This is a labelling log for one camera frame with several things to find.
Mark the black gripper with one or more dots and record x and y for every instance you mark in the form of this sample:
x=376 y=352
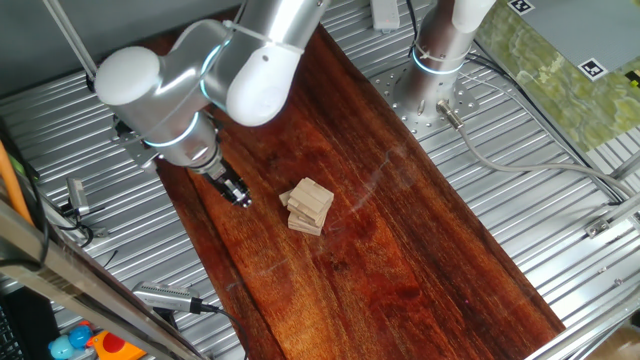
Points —
x=222 y=179

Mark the light wooden Jenga block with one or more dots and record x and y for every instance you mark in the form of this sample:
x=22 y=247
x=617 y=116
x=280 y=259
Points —
x=285 y=197

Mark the light wooden Jenga tower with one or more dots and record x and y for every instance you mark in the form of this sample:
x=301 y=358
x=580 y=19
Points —
x=312 y=197

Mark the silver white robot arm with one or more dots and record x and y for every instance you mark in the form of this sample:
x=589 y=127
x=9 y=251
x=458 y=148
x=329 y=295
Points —
x=165 y=125

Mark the dark red wooden board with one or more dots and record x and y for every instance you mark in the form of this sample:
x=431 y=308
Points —
x=350 y=275

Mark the black pole clamp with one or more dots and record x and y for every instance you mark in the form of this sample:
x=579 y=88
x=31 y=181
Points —
x=90 y=85

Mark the orange and blue objects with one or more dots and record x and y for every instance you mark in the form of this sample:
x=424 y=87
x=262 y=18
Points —
x=112 y=345

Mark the orange pole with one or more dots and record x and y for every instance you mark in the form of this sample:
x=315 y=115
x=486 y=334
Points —
x=12 y=185

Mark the light blue toy ball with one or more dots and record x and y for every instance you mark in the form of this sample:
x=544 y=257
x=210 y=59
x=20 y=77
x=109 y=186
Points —
x=62 y=347

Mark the silver tripod pole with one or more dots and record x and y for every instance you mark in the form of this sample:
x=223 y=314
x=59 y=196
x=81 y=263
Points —
x=70 y=36

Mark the black keyboard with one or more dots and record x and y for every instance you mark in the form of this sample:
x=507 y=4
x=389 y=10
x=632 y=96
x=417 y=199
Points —
x=7 y=335

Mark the green patterned mat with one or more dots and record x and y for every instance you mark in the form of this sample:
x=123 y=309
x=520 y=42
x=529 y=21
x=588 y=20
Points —
x=560 y=85

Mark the black white marker tag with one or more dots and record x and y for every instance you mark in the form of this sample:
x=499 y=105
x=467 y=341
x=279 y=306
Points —
x=593 y=69
x=521 y=6

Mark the grey board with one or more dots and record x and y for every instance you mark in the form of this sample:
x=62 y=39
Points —
x=590 y=30

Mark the yellow black object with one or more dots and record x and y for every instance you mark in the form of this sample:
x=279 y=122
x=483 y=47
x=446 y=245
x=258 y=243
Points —
x=634 y=79

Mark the silver camera bracket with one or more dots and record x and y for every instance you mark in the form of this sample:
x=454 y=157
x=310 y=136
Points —
x=142 y=160

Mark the ribbed silver camera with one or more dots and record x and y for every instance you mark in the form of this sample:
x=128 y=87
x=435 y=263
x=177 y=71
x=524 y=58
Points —
x=162 y=296

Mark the black camera stand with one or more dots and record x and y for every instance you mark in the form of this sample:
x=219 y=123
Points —
x=165 y=316

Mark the silver camera stand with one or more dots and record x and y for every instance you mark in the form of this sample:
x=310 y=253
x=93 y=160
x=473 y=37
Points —
x=101 y=232

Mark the small grey camera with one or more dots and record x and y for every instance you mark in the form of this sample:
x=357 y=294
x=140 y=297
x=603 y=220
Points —
x=77 y=196

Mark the silver perforated base plate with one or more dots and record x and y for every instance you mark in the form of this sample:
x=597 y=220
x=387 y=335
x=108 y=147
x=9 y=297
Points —
x=382 y=82

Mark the stainless metal frame beam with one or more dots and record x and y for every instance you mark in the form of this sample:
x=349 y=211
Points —
x=60 y=275

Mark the aluminium frame rail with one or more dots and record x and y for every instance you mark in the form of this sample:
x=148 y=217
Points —
x=585 y=332

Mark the aluminium profile with bracket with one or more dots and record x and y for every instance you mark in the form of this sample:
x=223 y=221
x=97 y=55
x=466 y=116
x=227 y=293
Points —
x=615 y=215

